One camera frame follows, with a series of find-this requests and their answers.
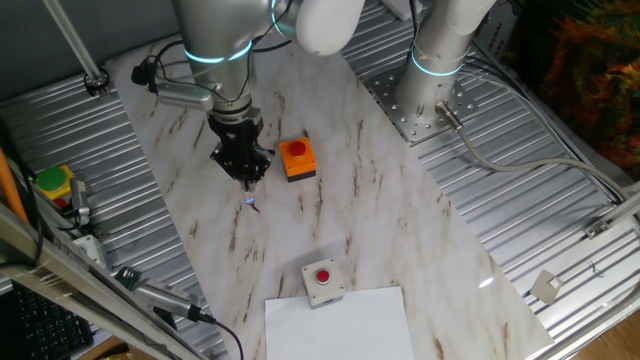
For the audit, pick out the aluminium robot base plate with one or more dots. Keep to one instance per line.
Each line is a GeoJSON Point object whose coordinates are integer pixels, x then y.
{"type": "Point", "coordinates": [405, 125]}

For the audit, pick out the white printed carton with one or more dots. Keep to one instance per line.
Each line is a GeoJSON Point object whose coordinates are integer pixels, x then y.
{"type": "Point", "coordinates": [495, 35]}

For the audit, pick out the aluminium rail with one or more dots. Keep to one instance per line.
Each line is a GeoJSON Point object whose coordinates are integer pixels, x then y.
{"type": "Point", "coordinates": [625, 207]}

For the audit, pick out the light grey box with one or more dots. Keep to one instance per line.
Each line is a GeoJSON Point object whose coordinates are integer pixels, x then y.
{"type": "Point", "coordinates": [90, 247]}

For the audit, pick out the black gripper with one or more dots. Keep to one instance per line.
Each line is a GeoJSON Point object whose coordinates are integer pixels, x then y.
{"type": "Point", "coordinates": [240, 145]}

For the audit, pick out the small metal bracket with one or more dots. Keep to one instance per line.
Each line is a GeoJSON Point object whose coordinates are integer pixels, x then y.
{"type": "Point", "coordinates": [597, 228]}

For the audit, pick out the aluminium pole with base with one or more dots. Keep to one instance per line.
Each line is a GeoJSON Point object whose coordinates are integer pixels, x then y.
{"type": "Point", "coordinates": [74, 45]}

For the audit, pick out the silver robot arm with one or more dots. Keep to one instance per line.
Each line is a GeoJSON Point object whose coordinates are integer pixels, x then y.
{"type": "Point", "coordinates": [215, 30]}

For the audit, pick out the black keyboard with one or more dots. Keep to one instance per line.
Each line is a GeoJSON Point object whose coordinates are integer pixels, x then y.
{"type": "Point", "coordinates": [45, 330]}

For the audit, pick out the red-framed glasses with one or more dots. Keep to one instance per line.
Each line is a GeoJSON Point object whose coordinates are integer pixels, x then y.
{"type": "Point", "coordinates": [250, 200]}

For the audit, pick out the small silver camera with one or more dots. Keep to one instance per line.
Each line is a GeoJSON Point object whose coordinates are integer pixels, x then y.
{"type": "Point", "coordinates": [79, 200]}

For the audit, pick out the orange pole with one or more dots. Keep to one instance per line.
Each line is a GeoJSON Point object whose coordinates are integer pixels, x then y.
{"type": "Point", "coordinates": [10, 190]}

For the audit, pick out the grey box red button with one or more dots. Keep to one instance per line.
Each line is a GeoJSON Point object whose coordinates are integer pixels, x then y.
{"type": "Point", "coordinates": [60, 202]}
{"type": "Point", "coordinates": [322, 285]}

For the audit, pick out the colourful patterned cloth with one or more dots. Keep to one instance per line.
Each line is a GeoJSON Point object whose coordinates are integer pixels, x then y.
{"type": "Point", "coordinates": [590, 75]}

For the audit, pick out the marble pattern table mat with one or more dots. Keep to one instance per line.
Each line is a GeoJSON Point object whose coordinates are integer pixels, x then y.
{"type": "Point", "coordinates": [375, 225]}

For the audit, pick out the aluminium frame profile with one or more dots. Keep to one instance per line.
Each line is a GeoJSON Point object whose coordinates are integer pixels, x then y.
{"type": "Point", "coordinates": [50, 265]}

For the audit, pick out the orange box red mushroom button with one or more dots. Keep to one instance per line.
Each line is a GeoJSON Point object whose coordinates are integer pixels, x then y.
{"type": "Point", "coordinates": [298, 160]}

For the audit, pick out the silver finned camera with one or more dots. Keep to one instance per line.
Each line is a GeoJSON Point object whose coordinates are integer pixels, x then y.
{"type": "Point", "coordinates": [165, 297]}

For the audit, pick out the white paper sheet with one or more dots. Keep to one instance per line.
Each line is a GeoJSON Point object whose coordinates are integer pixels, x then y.
{"type": "Point", "coordinates": [340, 330]}

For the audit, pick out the yellow button box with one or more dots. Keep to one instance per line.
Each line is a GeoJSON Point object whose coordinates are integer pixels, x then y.
{"type": "Point", "coordinates": [52, 179]}

